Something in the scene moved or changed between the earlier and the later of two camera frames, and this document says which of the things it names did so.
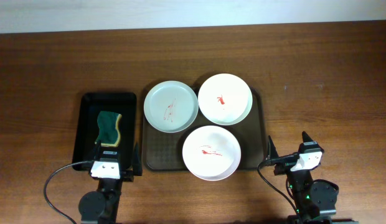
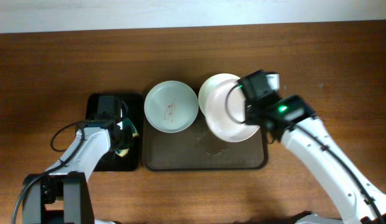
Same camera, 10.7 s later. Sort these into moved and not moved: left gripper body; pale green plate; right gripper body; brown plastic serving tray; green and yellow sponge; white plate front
Moved: white plate front; green and yellow sponge; right gripper body; left gripper body
Not moved: brown plastic serving tray; pale green plate
